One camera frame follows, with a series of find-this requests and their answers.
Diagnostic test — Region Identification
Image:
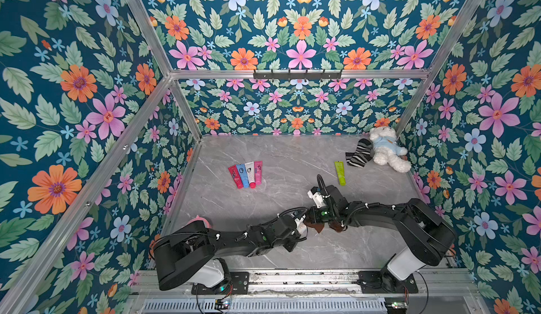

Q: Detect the brown cloth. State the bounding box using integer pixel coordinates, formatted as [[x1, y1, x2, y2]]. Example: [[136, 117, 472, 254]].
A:
[[304, 221, 347, 233]]

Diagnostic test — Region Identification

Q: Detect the green Curaprox toothpaste tube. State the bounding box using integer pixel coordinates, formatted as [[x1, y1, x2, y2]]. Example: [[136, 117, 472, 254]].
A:
[[334, 161, 347, 186]]

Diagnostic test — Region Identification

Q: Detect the white tube orange cap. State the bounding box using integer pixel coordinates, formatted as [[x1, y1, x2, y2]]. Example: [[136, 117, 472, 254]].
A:
[[297, 221, 307, 237]]

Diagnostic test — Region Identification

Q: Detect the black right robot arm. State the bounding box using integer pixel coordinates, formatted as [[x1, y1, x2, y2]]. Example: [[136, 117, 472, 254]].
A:
[[304, 185, 456, 282]]

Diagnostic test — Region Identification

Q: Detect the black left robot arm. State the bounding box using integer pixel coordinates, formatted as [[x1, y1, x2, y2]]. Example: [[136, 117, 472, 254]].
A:
[[153, 208, 307, 291]]

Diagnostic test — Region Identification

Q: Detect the pink Curaprox toothpaste tube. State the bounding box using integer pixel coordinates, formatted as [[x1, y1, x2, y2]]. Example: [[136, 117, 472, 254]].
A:
[[254, 161, 263, 185]]

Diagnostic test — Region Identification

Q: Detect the white tube red cap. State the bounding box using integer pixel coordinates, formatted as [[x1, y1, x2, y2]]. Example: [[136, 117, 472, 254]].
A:
[[245, 161, 256, 189]]

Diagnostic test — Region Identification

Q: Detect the blue toothpaste tube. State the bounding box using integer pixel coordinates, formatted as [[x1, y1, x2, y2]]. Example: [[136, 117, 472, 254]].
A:
[[236, 164, 249, 188]]

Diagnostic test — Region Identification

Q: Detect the red Curaprox toothpaste tube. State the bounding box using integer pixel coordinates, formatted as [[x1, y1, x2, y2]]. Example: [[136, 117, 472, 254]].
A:
[[228, 165, 244, 189]]

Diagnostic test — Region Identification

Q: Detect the striped black white sock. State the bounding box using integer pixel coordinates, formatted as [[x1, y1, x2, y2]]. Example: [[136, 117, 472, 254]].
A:
[[345, 138, 373, 168]]

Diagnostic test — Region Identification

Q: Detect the white teddy bear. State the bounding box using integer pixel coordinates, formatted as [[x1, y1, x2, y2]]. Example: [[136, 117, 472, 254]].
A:
[[369, 127, 411, 173]]

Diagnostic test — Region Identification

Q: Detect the pink round object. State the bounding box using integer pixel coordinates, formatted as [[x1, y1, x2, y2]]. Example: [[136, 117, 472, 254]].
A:
[[185, 215, 211, 230]]

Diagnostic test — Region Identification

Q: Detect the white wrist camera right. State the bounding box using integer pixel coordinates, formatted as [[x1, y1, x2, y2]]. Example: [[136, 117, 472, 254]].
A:
[[307, 187, 325, 208]]

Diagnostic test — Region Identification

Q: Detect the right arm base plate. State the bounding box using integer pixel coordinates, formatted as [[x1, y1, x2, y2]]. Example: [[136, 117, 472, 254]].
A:
[[356, 271, 418, 294]]

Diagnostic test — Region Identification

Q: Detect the black hook rail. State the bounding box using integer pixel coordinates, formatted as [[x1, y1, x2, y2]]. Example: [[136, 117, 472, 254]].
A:
[[252, 69, 342, 81]]

